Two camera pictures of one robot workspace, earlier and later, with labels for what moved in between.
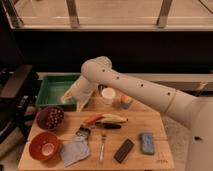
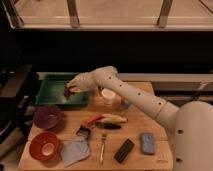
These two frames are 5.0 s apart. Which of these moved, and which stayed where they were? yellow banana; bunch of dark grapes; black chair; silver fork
Moved: bunch of dark grapes
Stayed: yellow banana; silver fork; black chair
